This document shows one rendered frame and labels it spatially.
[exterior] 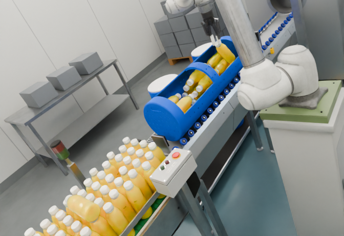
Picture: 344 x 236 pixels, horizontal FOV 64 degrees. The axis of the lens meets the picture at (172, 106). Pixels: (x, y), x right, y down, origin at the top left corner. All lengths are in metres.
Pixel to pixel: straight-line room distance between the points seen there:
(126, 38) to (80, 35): 0.99
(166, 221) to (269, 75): 0.83
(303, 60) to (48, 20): 4.13
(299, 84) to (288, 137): 0.30
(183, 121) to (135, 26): 4.48
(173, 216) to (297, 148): 0.71
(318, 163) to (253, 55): 0.66
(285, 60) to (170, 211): 0.89
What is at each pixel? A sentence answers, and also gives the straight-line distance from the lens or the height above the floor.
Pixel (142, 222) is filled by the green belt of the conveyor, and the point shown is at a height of 0.90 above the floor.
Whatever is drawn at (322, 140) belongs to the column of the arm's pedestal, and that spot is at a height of 0.90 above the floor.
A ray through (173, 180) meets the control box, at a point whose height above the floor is 1.07.
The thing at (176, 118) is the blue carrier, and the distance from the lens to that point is 1.50.
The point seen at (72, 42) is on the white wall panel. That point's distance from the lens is 5.01.
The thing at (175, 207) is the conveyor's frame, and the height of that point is 0.83.
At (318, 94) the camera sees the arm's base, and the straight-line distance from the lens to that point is 1.49.
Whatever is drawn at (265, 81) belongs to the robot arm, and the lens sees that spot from 1.26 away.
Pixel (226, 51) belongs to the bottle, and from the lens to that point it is 1.99.
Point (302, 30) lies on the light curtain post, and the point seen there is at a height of 0.99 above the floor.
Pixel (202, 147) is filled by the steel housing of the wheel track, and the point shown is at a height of 0.85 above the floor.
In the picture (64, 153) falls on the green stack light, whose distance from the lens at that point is 1.66.
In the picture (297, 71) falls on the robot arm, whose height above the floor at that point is 1.24.
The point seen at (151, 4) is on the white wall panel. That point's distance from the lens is 6.32.
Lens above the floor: 1.86
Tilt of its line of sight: 26 degrees down
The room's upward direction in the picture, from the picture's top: 24 degrees counter-clockwise
